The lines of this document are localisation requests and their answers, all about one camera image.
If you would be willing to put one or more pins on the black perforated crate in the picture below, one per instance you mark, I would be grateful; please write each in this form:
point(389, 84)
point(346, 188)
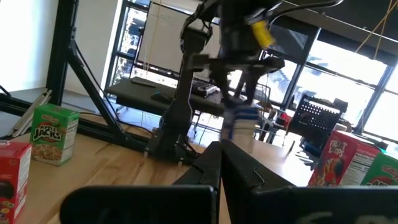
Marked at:
point(311, 115)

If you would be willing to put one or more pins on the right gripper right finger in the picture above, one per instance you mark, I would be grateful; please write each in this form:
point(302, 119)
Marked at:
point(264, 205)

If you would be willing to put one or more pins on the black computer mouse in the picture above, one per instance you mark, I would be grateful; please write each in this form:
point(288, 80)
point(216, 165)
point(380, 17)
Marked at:
point(161, 98)

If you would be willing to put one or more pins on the black aluminium rig frame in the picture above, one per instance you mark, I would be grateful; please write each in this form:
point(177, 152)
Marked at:
point(62, 46)

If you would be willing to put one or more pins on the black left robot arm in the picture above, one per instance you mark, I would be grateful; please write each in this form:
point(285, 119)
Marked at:
point(177, 124)

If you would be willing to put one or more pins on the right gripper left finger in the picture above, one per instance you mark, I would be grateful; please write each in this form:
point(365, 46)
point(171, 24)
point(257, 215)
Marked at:
point(186, 202)

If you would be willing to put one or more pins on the yellow label tape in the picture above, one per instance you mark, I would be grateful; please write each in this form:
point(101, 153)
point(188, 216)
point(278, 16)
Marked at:
point(262, 34)

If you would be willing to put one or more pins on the white board panel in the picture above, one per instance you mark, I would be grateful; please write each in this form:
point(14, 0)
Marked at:
point(161, 37)

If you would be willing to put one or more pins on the red Froot Loops cereal box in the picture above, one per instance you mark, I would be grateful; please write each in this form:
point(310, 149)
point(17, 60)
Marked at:
point(12, 174)
point(335, 158)

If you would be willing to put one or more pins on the green Apple Jacks cereal box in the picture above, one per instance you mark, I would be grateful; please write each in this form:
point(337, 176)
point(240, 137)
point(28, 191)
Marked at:
point(51, 133)
point(384, 172)

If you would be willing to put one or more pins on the grey electronic device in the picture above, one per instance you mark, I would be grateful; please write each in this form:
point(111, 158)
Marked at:
point(203, 88)

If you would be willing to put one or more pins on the black keyboard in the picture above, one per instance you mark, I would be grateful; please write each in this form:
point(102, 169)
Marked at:
point(143, 83)

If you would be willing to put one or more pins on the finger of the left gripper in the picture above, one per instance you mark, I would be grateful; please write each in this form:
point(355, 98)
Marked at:
point(252, 84)
point(222, 87)

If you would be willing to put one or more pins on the black desk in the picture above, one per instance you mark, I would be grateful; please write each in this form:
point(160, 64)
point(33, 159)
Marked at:
point(136, 93)

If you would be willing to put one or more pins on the silver aluminium bar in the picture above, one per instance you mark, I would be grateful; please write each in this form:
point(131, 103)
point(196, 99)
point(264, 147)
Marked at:
point(31, 113)

